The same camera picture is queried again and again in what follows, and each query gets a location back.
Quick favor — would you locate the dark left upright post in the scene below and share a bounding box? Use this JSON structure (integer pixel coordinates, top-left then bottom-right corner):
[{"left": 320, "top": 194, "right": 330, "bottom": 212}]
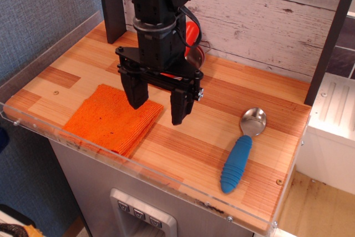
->
[{"left": 101, "top": 0, "right": 126, "bottom": 44}]

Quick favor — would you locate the silver dispenser button panel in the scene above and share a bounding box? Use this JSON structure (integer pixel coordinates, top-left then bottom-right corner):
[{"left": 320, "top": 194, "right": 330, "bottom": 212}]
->
[{"left": 110, "top": 188, "right": 178, "bottom": 236}]

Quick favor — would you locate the orange folded cloth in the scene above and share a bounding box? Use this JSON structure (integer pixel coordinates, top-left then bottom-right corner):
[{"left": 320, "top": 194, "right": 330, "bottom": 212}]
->
[{"left": 63, "top": 84, "right": 164, "bottom": 157}]

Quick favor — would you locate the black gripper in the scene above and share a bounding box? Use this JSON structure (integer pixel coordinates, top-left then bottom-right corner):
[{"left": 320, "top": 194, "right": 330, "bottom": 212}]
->
[{"left": 115, "top": 14, "right": 204, "bottom": 125}]

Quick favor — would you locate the clear acrylic edge guard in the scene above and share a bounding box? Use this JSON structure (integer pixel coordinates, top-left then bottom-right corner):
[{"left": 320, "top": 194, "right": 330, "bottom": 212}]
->
[{"left": 4, "top": 99, "right": 311, "bottom": 235}]

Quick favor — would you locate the blue handled metal spoon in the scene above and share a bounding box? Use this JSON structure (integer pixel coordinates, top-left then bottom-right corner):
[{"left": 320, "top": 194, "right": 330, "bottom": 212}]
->
[{"left": 220, "top": 107, "right": 267, "bottom": 194}]

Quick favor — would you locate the small steel pot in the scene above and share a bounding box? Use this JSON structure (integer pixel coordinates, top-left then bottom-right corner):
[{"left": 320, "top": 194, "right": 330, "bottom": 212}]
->
[{"left": 185, "top": 41, "right": 211, "bottom": 69}]

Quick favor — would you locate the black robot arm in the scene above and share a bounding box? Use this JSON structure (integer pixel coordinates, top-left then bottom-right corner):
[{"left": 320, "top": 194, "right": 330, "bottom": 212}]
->
[{"left": 116, "top": 0, "right": 204, "bottom": 125}]

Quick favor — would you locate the white toy sink unit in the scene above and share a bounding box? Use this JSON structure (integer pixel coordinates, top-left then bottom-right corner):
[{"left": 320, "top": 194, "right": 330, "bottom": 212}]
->
[{"left": 296, "top": 11, "right": 355, "bottom": 193}]

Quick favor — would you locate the dark upright post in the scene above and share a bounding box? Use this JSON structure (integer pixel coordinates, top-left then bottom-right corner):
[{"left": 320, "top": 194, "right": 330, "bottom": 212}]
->
[
  {"left": 101, "top": 0, "right": 126, "bottom": 44},
  {"left": 304, "top": 0, "right": 352, "bottom": 106}
]

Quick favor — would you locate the long red toy sausage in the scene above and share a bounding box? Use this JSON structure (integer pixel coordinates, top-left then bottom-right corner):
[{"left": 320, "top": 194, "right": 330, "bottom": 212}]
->
[{"left": 161, "top": 21, "right": 200, "bottom": 79}]

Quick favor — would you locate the grey toy fridge cabinet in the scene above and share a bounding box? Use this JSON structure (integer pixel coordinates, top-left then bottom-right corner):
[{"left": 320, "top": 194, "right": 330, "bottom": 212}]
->
[{"left": 50, "top": 141, "right": 254, "bottom": 236}]

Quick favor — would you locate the dark right upright post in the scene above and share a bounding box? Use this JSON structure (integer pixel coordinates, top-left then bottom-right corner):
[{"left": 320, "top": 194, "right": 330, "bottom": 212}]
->
[{"left": 304, "top": 0, "right": 352, "bottom": 106}]

